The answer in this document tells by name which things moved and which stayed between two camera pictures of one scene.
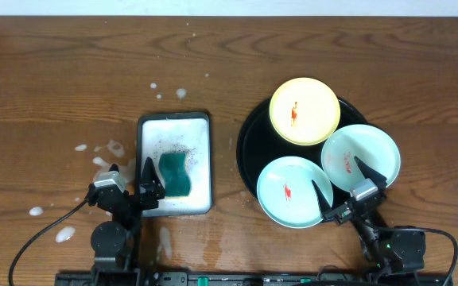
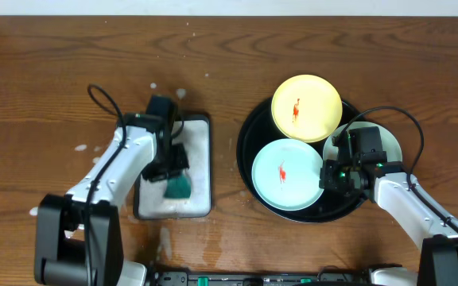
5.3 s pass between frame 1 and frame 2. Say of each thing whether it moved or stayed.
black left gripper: moved
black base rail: stayed
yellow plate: stayed
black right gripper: moved
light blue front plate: moved
